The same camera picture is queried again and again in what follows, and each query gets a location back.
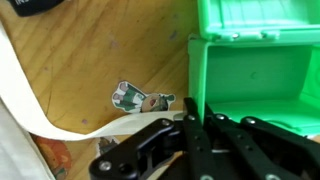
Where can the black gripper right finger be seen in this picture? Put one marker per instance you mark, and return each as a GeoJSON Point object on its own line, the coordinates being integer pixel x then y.
{"type": "Point", "coordinates": [253, 146]}

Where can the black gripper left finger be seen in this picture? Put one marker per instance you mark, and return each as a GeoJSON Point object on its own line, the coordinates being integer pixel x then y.
{"type": "Point", "coordinates": [196, 143]}

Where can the green plastic storage box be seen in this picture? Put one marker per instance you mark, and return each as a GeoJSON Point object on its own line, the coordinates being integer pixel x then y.
{"type": "Point", "coordinates": [253, 73]}

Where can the green cartoon figure sticker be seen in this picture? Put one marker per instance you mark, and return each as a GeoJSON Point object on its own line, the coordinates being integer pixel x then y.
{"type": "Point", "coordinates": [133, 98]}

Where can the small green white sticker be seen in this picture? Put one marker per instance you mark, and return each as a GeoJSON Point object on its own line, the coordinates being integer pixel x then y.
{"type": "Point", "coordinates": [107, 145]}

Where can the orange cartoon sticker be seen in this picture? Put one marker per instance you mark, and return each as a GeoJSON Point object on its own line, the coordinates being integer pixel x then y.
{"type": "Point", "coordinates": [55, 156]}

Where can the white printed tote bag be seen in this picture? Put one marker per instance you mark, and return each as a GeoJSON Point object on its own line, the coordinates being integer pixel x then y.
{"type": "Point", "coordinates": [20, 100]}

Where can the black remote control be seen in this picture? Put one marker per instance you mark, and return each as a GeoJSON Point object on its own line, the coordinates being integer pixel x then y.
{"type": "Point", "coordinates": [33, 6]}

